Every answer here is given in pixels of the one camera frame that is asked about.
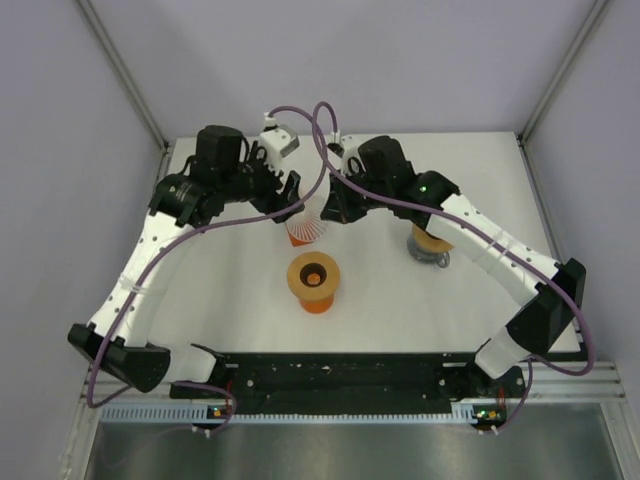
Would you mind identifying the right aluminium frame post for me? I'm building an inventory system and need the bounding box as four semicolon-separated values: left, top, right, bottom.
517;0;614;146

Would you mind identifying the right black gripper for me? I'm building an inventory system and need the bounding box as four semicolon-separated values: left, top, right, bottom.
321;166;392;226

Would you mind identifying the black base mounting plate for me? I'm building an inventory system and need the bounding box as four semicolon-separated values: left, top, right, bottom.
169;352;529;415

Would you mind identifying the aluminium front rail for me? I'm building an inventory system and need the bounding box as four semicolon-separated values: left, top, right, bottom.
93;362;627;403

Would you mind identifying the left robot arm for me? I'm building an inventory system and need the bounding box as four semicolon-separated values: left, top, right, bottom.
68;120;300;397

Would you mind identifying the left aluminium frame post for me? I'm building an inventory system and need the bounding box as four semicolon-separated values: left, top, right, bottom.
74;0;174;151

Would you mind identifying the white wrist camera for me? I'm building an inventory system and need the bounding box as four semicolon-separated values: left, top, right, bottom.
328;130;365;176
258;113;300;172

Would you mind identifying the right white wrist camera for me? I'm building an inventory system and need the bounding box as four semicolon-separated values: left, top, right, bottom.
328;130;365;176

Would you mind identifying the grey slotted cable duct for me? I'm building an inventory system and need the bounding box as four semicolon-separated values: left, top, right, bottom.
99;402;492;426

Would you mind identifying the wooden dripper holder ring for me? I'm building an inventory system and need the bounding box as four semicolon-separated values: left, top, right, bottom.
410;224;455;255

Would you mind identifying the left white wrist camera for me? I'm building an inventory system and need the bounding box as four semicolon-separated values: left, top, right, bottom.
258;113;300;172

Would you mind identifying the aluminium frame post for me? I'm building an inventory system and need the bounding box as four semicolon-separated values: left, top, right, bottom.
74;0;174;151
517;0;614;146

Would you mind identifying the orange filter box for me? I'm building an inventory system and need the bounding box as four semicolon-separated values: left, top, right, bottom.
286;225;314;247

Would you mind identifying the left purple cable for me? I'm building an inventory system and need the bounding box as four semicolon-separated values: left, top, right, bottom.
86;104;336;410

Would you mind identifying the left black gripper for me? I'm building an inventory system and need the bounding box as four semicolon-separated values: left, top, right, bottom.
217;140;302;222

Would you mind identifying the grey glass server carafe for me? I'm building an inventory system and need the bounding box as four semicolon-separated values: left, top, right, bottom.
407;236;450;269

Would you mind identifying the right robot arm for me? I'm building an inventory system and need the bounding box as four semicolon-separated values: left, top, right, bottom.
321;133;586;396

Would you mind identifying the orange liquid glass flask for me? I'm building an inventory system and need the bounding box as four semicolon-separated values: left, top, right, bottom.
297;270;337;314

